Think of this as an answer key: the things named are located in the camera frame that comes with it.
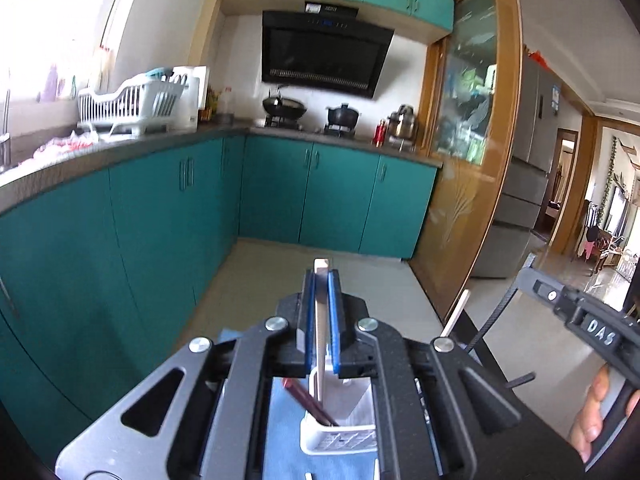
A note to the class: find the pale purple bottle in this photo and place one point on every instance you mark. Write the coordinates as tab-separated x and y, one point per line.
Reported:
50	84

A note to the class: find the person's right hand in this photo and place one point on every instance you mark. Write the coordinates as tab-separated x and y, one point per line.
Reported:
590	410

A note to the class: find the grey kitchen countertop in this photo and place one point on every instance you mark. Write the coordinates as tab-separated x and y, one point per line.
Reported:
150	142

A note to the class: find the stainless steel pot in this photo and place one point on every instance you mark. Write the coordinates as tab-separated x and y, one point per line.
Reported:
402	124

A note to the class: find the blue striped towel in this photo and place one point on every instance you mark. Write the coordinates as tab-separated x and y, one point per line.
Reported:
285	440

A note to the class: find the red bottle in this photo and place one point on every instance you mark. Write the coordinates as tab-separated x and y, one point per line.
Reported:
380	134

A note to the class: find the white dish rack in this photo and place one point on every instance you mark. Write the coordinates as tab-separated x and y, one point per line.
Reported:
130	105

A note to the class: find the black wok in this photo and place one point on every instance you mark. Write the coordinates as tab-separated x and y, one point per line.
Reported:
285	106

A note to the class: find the red ornament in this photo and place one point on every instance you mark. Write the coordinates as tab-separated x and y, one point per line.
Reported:
536	57

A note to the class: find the kitchen window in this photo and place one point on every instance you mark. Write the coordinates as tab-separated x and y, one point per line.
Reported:
60	20

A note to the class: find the green vine garland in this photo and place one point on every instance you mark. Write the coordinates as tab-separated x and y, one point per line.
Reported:
611	180

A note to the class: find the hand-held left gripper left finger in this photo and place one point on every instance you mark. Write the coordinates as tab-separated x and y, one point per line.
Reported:
311	325

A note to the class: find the small dark condiment bottles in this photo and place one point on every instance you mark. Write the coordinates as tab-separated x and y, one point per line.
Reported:
209	110

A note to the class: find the black lidded pot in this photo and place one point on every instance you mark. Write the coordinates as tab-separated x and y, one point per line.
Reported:
343	116

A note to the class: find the white lattice utensil holder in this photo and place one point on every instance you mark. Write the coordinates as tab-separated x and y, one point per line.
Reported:
362	405

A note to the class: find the wooden chair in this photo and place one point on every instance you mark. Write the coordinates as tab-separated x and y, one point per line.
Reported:
607	250

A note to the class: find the silver refrigerator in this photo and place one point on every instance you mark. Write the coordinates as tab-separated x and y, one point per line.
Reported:
530	160

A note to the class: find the red white plastic bag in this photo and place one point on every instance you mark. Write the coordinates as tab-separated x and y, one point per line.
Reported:
62	144

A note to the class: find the wooden framed glass sliding door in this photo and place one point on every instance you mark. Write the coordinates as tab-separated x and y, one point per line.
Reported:
465	160

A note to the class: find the gas stove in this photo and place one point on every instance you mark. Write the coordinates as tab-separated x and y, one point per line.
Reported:
300	127

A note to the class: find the steel faucet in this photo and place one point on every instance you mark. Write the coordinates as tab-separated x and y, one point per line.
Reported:
6	110

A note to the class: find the teal bowl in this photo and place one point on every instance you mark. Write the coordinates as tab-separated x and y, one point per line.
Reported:
159	72

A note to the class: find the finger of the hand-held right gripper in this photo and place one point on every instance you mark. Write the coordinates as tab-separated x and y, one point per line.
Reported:
540	290

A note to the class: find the black range hood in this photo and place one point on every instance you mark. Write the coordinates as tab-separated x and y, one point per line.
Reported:
325	55

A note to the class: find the white cutting board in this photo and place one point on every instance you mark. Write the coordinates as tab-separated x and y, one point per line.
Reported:
195	95

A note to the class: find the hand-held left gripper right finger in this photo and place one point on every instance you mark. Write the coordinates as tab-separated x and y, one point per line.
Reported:
336	325

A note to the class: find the clear oil bottle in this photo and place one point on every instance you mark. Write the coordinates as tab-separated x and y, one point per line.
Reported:
227	107

